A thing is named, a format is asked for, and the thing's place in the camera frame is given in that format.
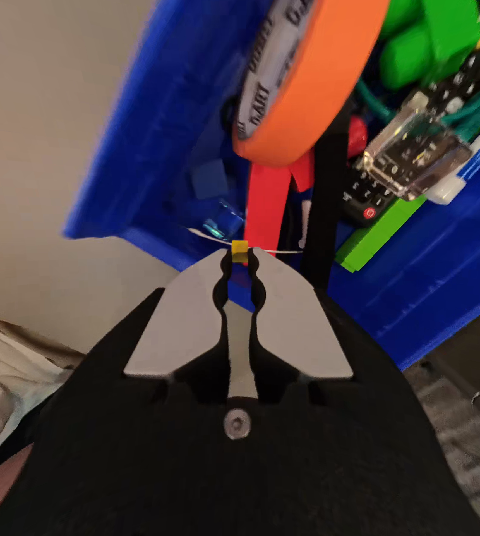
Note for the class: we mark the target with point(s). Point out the green block with round pegs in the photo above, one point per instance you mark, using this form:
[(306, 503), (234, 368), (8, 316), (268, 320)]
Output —
[(432, 33)]

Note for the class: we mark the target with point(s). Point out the red block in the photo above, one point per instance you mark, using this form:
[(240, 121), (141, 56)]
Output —
[(356, 136)]

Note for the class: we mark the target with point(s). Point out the person's light clothing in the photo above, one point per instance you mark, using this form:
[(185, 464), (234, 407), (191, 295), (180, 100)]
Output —
[(5, 377)]

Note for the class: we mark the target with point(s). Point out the red bar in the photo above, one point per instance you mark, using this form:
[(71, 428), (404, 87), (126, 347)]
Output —
[(265, 201)]

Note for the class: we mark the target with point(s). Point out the black remote control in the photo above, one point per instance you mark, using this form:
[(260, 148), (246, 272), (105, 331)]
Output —
[(359, 197)]

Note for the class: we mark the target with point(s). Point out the clear acrylic cube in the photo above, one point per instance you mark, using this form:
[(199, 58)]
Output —
[(223, 222), (416, 155)]

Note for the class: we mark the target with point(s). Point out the small yellow block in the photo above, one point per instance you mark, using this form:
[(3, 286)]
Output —
[(240, 251)]

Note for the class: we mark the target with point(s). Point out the orange tape roll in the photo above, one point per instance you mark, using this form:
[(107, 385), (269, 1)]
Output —
[(328, 83)]

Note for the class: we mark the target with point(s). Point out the white marker with blue cap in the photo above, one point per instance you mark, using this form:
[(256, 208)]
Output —
[(445, 190)]

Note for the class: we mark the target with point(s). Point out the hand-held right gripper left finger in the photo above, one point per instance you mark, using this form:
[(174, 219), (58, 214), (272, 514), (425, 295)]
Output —
[(173, 331)]

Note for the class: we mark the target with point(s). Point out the blue plastic bin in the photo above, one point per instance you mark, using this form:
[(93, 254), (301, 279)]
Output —
[(160, 125)]

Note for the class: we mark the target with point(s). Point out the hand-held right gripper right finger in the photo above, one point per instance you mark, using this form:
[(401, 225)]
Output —
[(302, 331)]

